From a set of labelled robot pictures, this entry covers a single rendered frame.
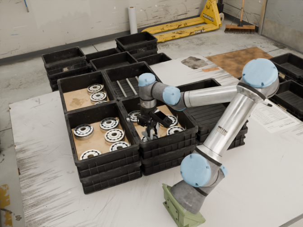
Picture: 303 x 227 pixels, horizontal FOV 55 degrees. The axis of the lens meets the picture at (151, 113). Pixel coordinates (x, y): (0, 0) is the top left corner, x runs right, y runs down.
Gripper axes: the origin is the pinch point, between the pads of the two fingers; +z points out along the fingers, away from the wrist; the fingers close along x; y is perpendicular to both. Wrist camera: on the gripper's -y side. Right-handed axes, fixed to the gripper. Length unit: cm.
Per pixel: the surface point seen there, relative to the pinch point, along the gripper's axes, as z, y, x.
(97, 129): 2.1, 32.8, 6.7
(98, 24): 55, 252, -238
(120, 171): 5.0, 4.8, 23.5
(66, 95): 2, 74, -10
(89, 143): 2.1, 28.8, 17.7
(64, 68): 33, 153, -77
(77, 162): -8.0, 15.8, 37.1
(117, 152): -7.5, 4.6, 23.2
